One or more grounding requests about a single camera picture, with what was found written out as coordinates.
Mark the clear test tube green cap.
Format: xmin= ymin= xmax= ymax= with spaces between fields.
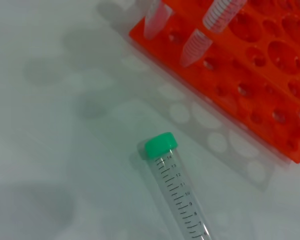
xmin=139 ymin=131 xmax=213 ymax=240
xmin=179 ymin=0 xmax=248 ymax=68
xmin=142 ymin=0 xmax=175 ymax=41

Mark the orange plastic test tube rack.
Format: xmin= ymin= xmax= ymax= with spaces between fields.
xmin=128 ymin=0 xmax=300 ymax=165

